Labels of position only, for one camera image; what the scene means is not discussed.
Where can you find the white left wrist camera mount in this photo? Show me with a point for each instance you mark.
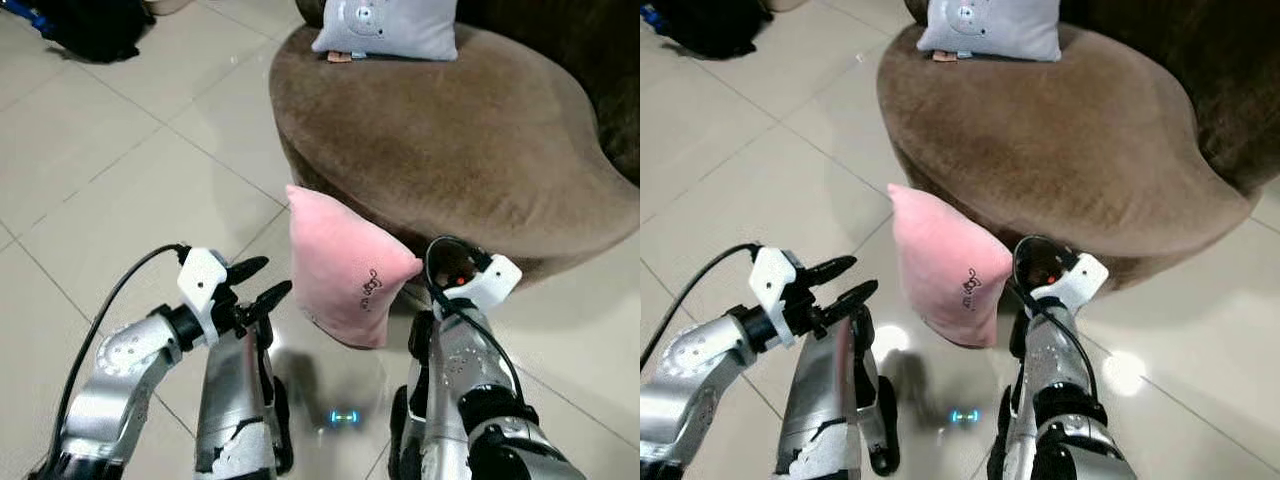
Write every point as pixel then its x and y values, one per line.
pixel 200 280
pixel 772 280

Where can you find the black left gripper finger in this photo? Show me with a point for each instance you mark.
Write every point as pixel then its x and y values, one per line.
pixel 268 298
pixel 248 270
pixel 830 270
pixel 850 298

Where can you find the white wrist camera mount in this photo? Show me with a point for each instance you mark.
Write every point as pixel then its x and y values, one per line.
pixel 497 278
pixel 200 280
pixel 772 280
pixel 1082 278

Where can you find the beige round object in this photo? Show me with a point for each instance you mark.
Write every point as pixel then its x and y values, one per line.
pixel 168 5
pixel 786 4

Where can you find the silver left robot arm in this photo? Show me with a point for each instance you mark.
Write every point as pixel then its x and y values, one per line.
pixel 120 375
pixel 690 380

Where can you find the grey printed pillow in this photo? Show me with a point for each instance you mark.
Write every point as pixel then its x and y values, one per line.
pixel 395 30
pixel 1000 30

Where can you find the pink pillow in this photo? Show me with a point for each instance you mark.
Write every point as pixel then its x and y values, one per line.
pixel 945 255
pixel 345 255

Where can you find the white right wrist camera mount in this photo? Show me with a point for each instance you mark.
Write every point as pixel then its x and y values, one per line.
pixel 497 278
pixel 1082 278

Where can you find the silver robot left leg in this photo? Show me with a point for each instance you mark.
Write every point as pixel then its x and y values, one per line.
pixel 235 400
pixel 820 400

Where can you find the small orange pillow tag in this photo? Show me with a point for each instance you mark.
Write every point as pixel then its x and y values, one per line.
pixel 945 56
pixel 340 57

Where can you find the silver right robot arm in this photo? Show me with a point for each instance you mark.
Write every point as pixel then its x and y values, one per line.
pixel 465 380
pixel 1045 380

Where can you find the brown velvet sofa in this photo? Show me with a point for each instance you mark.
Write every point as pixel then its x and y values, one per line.
pixel 1060 140
pixel 470 140

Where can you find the black bag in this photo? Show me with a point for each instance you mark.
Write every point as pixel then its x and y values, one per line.
pixel 715 25
pixel 85 25

